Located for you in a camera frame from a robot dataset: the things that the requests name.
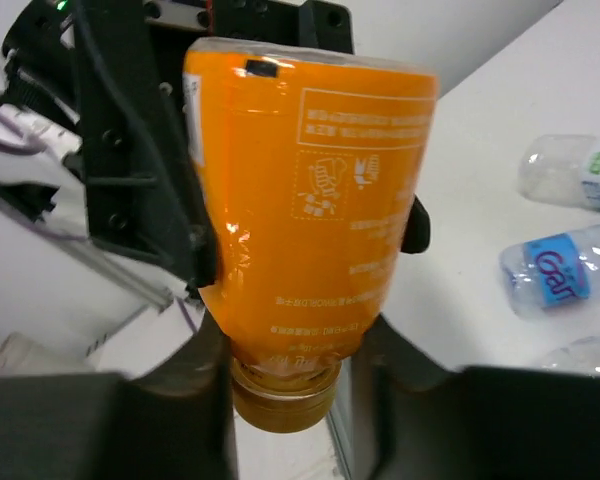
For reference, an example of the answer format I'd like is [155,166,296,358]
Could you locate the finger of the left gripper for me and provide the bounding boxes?
[72,1,217,288]
[401,197,431,254]

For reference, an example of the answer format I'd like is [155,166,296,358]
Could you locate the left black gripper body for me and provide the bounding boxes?
[143,0,354,54]

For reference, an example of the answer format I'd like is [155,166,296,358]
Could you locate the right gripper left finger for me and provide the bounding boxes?
[0,314,238,479]

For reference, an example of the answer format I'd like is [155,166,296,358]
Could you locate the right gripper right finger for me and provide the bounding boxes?
[351,318,600,479]

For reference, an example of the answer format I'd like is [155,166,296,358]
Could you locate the orange plastic bottle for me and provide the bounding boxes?
[183,37,438,433]

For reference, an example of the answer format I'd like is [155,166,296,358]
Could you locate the light blue label bottle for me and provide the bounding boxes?
[499,224,600,318]

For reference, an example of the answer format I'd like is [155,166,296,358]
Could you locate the green white label bottle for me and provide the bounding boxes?
[517,135,600,210]

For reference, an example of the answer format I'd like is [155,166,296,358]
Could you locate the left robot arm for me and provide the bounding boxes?
[0,1,353,292]

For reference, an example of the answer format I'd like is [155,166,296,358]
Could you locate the clear crushed plastic bottle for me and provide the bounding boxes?
[536,335,600,376]

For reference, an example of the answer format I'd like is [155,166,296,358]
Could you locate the aluminium rail frame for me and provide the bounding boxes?
[60,242,174,311]

